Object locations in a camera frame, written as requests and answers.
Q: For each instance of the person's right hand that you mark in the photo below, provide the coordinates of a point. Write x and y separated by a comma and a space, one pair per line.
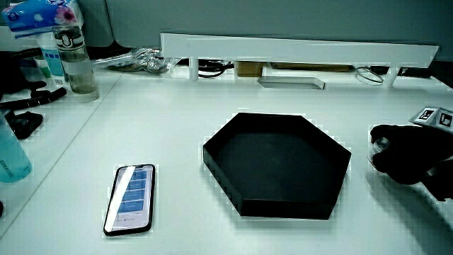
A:
410, 152

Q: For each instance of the person's right forearm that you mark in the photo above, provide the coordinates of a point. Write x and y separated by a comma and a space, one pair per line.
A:
442, 184

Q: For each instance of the white desk shelf riser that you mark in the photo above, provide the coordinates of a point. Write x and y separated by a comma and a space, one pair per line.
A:
290, 49

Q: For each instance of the white desk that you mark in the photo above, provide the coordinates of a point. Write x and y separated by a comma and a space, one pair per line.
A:
170, 120

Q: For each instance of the flat brown box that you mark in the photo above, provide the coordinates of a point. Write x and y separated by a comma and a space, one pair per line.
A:
311, 67

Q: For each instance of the black hexagonal tray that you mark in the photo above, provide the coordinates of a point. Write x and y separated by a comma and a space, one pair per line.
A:
276, 166

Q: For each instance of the flat white slab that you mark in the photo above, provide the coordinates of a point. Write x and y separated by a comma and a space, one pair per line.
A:
293, 82

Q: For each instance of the small cardboard box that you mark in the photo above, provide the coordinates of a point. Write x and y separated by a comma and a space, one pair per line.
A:
249, 69

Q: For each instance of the black smartphone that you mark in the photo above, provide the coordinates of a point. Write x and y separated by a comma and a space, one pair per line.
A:
131, 198

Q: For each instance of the clear plastic wrap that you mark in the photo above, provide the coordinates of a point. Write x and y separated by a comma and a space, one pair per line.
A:
141, 60

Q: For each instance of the clear water bottle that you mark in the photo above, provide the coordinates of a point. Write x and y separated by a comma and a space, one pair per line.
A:
76, 63

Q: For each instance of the white bottle blue label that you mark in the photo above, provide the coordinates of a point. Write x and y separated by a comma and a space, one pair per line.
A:
53, 60

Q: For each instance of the green white tube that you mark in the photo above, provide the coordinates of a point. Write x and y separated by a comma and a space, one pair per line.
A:
44, 68

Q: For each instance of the black cloth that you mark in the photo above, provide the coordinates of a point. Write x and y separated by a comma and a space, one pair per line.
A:
24, 124

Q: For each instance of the blue floral tissue pack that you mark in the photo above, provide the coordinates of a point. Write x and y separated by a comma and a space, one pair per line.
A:
39, 16

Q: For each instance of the teal translucent bottle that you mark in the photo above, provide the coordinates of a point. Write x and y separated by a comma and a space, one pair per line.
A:
10, 156

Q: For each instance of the black bag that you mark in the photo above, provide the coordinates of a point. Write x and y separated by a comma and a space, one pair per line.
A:
16, 72

